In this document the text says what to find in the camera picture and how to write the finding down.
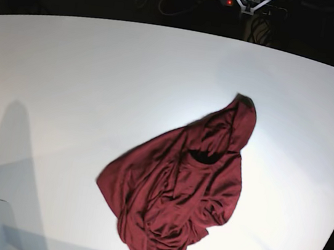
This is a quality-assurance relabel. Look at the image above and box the dark red t-shirt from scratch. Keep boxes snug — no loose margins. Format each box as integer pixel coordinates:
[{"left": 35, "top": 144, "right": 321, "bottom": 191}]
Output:
[{"left": 96, "top": 94, "right": 257, "bottom": 250}]

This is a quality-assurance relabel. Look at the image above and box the black power strip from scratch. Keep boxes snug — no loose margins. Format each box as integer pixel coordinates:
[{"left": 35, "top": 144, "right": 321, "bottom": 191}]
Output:
[{"left": 219, "top": 0, "right": 280, "bottom": 14}]

